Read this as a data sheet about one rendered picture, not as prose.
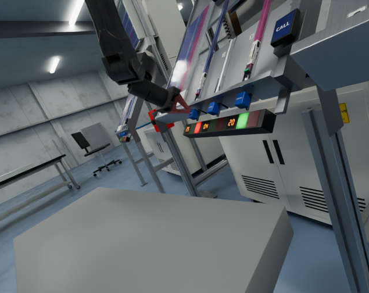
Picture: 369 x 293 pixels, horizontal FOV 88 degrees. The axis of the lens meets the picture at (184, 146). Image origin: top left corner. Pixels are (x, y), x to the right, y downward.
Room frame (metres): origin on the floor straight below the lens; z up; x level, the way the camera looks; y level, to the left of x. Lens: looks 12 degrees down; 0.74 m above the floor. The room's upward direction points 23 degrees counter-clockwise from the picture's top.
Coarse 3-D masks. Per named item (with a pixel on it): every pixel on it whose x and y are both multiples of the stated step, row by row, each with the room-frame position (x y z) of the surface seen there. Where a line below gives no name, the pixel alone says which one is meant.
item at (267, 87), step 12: (240, 84) 0.43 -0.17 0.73; (252, 84) 0.40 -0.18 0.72; (264, 84) 0.39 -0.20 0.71; (276, 84) 0.37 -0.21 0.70; (216, 96) 0.51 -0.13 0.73; (228, 96) 0.48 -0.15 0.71; (252, 96) 0.45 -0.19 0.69; (264, 96) 0.42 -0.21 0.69; (276, 96) 0.41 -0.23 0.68; (180, 108) 0.70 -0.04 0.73; (192, 108) 0.65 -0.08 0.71; (204, 108) 0.61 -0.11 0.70; (168, 120) 0.90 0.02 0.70; (180, 120) 0.84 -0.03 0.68
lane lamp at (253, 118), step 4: (252, 112) 0.40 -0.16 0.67; (256, 112) 0.39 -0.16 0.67; (248, 116) 0.40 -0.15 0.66; (252, 116) 0.39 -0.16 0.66; (256, 116) 0.38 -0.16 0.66; (248, 120) 0.40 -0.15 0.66; (252, 120) 0.39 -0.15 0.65; (256, 120) 0.38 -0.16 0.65; (248, 124) 0.39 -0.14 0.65; (252, 124) 0.38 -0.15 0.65; (256, 124) 0.37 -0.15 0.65
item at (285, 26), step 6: (294, 12) 0.34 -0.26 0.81; (282, 18) 0.36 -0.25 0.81; (288, 18) 0.34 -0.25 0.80; (276, 24) 0.37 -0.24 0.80; (282, 24) 0.35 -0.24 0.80; (288, 24) 0.34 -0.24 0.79; (276, 30) 0.36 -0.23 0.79; (282, 30) 0.34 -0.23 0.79; (288, 30) 0.33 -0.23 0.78; (276, 36) 0.35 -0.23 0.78; (282, 36) 0.34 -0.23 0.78
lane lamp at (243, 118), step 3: (240, 114) 0.43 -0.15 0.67; (243, 114) 0.42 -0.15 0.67; (246, 114) 0.41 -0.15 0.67; (240, 117) 0.42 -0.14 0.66; (243, 117) 0.41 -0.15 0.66; (246, 117) 0.41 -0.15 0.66; (240, 120) 0.42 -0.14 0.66; (243, 120) 0.41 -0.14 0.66; (246, 120) 0.40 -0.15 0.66; (237, 123) 0.42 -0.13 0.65; (240, 123) 0.42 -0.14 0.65; (243, 123) 0.41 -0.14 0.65; (237, 126) 0.42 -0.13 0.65; (240, 126) 0.41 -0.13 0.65; (243, 126) 0.40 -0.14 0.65
